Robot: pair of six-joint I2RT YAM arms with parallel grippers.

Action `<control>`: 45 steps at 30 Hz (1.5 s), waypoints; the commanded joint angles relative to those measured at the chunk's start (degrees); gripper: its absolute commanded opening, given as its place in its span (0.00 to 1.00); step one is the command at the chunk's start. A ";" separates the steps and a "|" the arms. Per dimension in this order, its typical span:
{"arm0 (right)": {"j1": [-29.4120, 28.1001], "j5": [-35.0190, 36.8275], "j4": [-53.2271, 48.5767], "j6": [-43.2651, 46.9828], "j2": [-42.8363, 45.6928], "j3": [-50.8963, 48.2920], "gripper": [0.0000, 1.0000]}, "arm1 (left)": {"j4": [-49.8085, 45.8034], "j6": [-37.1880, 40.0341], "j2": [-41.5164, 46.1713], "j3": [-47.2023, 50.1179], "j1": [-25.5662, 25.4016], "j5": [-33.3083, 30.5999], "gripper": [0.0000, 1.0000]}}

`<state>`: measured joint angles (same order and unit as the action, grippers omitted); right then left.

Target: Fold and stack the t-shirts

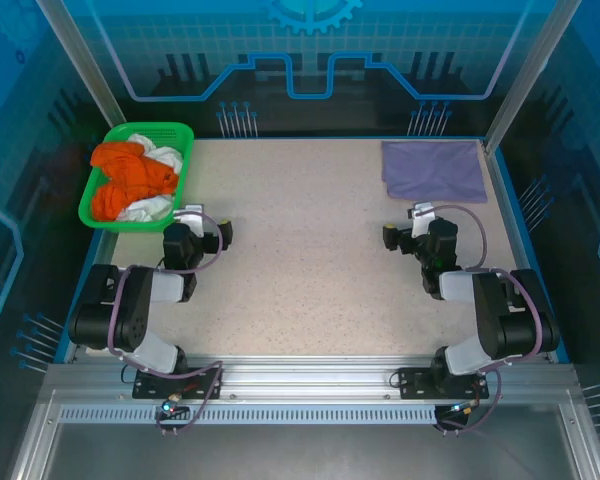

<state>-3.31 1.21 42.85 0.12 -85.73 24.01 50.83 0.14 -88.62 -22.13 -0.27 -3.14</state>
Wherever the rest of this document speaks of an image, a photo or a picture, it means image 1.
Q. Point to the orange t-shirt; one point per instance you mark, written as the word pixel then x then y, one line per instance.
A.
pixel 130 170

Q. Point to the folded purple t-shirt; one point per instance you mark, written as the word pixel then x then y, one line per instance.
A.
pixel 430 170

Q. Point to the white t-shirt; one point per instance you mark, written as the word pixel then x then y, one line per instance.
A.
pixel 167 155

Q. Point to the green plastic basket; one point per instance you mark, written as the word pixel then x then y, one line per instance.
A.
pixel 180 134

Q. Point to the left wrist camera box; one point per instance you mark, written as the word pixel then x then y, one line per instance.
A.
pixel 190 219

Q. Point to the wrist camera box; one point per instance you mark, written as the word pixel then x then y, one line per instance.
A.
pixel 422 220
pixel 190 219

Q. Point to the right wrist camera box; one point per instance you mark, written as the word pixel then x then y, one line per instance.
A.
pixel 422 220

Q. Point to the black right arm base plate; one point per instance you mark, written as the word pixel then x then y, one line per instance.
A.
pixel 410 385

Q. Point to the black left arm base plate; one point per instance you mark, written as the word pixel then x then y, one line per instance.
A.
pixel 145 387

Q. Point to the aluminium mounting rail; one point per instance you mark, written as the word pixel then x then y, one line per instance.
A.
pixel 305 375

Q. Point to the aluminium frame post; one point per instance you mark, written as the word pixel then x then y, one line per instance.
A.
pixel 80 60
pixel 529 75

